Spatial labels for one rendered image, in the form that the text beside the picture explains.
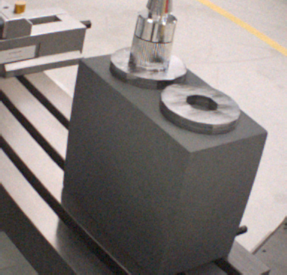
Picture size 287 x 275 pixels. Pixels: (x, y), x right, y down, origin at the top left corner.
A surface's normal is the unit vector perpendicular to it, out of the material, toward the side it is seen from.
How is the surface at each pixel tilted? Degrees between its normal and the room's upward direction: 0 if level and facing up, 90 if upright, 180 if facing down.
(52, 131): 0
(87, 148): 90
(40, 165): 0
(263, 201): 0
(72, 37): 90
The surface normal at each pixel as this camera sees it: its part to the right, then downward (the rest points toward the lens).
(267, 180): 0.16, -0.86
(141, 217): -0.81, 0.17
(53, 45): 0.55, 0.49
